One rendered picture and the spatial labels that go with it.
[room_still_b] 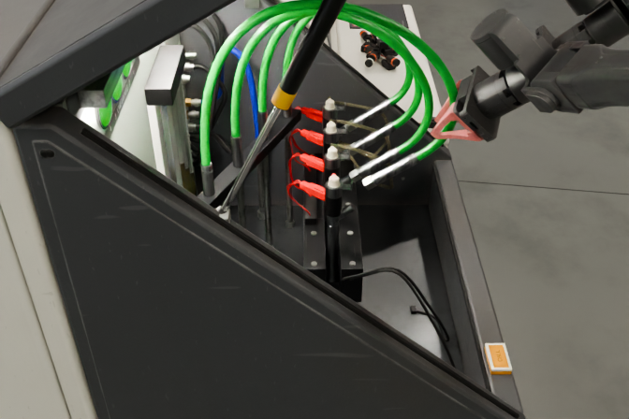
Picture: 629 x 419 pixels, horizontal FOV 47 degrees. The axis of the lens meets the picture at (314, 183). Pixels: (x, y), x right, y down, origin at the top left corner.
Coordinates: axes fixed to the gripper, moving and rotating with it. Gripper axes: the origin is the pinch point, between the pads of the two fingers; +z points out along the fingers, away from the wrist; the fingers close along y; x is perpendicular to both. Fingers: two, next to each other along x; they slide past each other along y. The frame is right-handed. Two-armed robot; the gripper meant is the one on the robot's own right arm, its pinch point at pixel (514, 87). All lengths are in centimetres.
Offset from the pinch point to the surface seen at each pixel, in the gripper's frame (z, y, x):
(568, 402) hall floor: 65, -110, -37
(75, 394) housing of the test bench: 47, 24, 61
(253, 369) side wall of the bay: 29, 11, 55
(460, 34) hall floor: 101, -75, -286
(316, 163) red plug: 30.9, 13.1, 10.2
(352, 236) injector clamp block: 34.0, -0.2, 14.5
